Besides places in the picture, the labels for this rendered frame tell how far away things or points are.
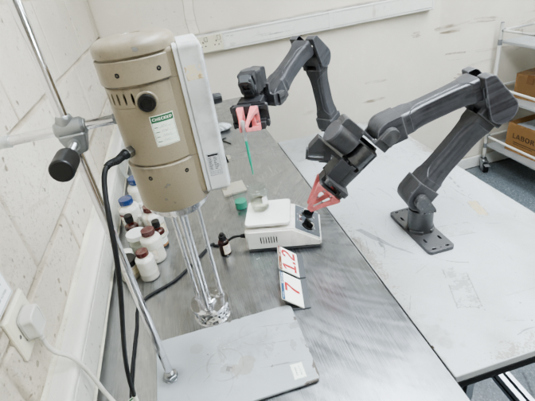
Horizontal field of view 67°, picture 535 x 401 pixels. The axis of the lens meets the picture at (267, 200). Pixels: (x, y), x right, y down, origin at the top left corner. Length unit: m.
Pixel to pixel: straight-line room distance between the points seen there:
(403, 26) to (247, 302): 2.17
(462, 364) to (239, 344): 0.42
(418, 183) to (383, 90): 1.82
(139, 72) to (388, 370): 0.65
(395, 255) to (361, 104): 1.81
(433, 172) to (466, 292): 0.28
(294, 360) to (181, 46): 0.59
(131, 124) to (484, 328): 0.74
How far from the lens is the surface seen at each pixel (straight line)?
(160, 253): 1.15
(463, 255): 1.08
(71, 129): 0.57
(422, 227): 1.10
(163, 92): 0.52
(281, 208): 1.10
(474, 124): 1.03
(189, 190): 0.56
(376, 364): 0.84
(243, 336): 0.89
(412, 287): 0.98
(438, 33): 2.93
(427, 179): 1.03
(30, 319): 0.76
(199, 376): 0.85
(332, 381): 0.81
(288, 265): 1.00
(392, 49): 2.78
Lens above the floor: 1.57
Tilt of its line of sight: 30 degrees down
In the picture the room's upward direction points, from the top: 9 degrees counter-clockwise
